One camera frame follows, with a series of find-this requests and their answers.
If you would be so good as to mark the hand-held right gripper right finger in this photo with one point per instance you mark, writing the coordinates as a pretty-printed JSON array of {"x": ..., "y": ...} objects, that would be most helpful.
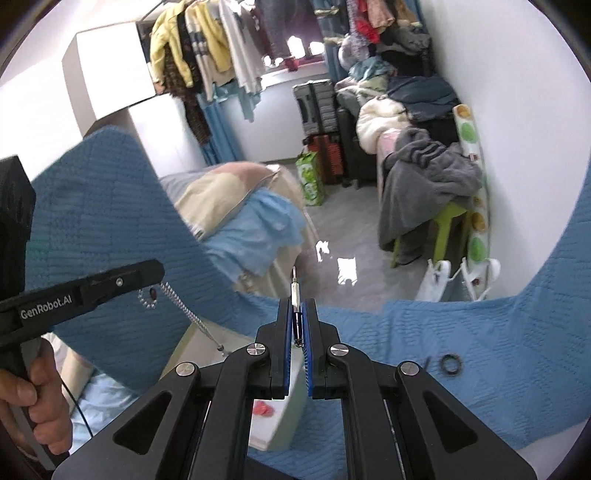
[{"x": 311, "y": 360}]

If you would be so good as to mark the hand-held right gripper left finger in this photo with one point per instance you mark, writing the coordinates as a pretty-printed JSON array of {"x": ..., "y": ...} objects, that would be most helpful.
[{"x": 284, "y": 350}]

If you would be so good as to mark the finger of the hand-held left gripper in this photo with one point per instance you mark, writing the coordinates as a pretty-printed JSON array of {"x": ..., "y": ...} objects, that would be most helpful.
[{"x": 124, "y": 281}]

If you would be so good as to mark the small silver pen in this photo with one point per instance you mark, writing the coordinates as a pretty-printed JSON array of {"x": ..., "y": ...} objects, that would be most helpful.
[{"x": 294, "y": 290}]

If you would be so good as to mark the pink flower hair clip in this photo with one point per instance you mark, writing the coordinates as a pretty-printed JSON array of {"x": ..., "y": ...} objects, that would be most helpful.
[{"x": 263, "y": 409}]

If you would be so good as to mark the pale green cardboard box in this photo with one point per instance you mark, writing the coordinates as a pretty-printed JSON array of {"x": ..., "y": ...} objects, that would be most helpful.
[{"x": 277, "y": 429}]

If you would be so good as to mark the person's left hand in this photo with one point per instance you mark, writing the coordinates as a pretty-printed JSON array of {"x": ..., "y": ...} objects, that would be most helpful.
[{"x": 41, "y": 392}]

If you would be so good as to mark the light blue bed sheet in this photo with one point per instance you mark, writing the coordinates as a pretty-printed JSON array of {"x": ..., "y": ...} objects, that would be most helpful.
[{"x": 263, "y": 226}]

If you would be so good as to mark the blue quilted sofa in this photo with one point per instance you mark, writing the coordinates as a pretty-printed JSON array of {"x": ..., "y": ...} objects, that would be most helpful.
[{"x": 461, "y": 332}]

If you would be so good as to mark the green shopping bag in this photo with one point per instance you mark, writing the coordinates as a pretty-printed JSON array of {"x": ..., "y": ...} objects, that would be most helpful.
[{"x": 310, "y": 180}]

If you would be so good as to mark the blue curtain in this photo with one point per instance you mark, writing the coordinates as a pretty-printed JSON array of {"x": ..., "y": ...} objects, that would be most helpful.
[
  {"x": 336, "y": 60},
  {"x": 221, "y": 129}
]

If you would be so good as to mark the white cabinet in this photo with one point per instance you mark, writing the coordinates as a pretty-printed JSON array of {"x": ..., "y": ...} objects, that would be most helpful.
[{"x": 111, "y": 64}]

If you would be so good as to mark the green plastic stool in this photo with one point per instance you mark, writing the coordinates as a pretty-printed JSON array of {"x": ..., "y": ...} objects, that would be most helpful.
[{"x": 448, "y": 226}]

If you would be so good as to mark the red striped suitcase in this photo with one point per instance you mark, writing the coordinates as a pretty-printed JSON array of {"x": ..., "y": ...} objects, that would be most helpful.
[{"x": 328, "y": 159}]

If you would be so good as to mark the dark suitcase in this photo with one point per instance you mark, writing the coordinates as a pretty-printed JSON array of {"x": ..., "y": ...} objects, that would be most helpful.
[{"x": 358, "y": 157}]

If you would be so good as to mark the grey garment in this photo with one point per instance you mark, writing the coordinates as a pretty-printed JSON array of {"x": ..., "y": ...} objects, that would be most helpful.
[{"x": 425, "y": 184}]

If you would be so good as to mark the fruit print rolled mat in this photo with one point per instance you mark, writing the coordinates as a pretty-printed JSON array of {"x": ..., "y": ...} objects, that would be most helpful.
[{"x": 475, "y": 194}]

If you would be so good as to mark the black suitcase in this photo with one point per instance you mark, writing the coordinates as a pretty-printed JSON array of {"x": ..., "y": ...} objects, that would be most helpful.
[{"x": 314, "y": 106}]

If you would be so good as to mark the white fluffy blanket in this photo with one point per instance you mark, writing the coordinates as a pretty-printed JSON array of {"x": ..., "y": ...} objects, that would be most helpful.
[{"x": 378, "y": 120}]

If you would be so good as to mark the row of hanging clothes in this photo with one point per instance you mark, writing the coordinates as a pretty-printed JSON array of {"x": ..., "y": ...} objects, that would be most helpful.
[{"x": 203, "y": 41}]

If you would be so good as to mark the red cup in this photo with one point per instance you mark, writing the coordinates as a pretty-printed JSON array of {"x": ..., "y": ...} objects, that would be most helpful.
[{"x": 291, "y": 63}]

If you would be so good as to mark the heap of dark clothes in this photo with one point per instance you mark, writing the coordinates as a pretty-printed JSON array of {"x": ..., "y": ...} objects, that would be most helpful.
[{"x": 415, "y": 92}]

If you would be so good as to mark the window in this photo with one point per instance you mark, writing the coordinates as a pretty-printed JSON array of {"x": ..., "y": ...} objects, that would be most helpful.
[{"x": 295, "y": 45}]

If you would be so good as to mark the colourful hanging garments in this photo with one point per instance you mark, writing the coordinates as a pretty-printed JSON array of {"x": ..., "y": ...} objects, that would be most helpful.
[{"x": 374, "y": 18}]

